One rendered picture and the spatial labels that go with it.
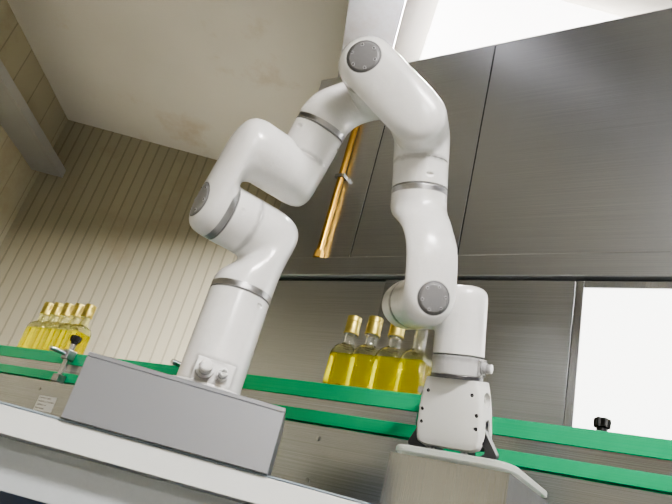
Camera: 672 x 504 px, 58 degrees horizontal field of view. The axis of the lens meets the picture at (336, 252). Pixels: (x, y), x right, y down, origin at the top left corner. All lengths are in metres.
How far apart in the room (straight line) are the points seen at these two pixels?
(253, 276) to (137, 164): 3.63
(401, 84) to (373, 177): 0.97
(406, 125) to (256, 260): 0.30
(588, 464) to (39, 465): 0.82
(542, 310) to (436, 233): 0.60
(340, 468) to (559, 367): 0.51
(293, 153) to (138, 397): 0.42
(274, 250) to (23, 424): 0.40
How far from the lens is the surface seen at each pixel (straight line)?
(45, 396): 1.80
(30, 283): 4.28
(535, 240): 1.53
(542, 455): 1.15
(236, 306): 0.89
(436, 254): 0.83
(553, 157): 1.65
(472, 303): 0.90
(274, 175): 0.93
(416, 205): 0.88
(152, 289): 4.07
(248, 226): 0.92
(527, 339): 1.39
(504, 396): 1.36
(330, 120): 0.97
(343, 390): 1.20
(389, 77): 0.90
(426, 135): 0.87
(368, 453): 1.12
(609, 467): 1.12
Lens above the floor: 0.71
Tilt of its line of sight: 24 degrees up
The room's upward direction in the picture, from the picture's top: 15 degrees clockwise
